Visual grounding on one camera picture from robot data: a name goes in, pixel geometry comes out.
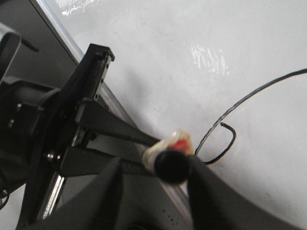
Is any black other-arm gripper body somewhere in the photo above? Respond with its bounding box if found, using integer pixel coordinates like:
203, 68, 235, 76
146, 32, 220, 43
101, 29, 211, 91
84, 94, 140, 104
23, 44, 115, 224

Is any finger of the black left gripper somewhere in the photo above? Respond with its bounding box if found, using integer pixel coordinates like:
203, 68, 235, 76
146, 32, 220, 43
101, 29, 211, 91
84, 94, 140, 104
59, 147, 153, 177
75, 98, 159, 147

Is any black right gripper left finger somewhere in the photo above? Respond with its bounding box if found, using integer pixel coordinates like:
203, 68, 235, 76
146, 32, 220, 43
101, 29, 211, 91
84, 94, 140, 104
16, 157, 154, 230

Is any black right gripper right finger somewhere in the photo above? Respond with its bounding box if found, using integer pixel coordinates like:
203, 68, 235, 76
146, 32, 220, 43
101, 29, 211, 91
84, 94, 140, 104
188, 155, 297, 230

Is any white whiteboard marker black cap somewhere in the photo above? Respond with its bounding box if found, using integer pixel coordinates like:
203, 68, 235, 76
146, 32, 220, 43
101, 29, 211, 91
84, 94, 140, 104
142, 129, 194, 184

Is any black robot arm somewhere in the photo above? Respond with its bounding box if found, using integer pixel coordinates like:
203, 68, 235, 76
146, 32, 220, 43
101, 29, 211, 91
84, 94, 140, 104
0, 24, 294, 230

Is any white whiteboard with aluminium frame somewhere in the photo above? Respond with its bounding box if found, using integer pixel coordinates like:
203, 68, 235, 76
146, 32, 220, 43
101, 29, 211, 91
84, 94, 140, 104
39, 0, 307, 229

